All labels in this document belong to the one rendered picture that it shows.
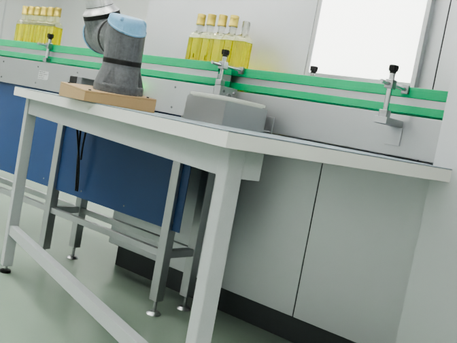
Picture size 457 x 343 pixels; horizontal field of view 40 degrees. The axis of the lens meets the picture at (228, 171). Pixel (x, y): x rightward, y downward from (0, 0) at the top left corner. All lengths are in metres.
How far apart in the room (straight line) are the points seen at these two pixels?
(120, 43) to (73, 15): 6.72
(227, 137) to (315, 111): 0.90
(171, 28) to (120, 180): 0.75
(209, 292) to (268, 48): 1.35
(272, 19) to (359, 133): 0.70
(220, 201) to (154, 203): 1.16
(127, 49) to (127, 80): 0.09
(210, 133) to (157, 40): 1.69
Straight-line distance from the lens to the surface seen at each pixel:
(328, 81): 2.11
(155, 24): 2.97
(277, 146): 1.30
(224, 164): 1.29
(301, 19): 2.42
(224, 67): 2.23
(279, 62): 2.44
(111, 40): 1.92
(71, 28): 8.61
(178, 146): 1.47
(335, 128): 2.05
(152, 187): 2.44
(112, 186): 2.62
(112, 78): 1.91
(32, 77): 3.11
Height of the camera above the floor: 0.77
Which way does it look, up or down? 4 degrees down
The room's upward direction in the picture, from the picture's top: 10 degrees clockwise
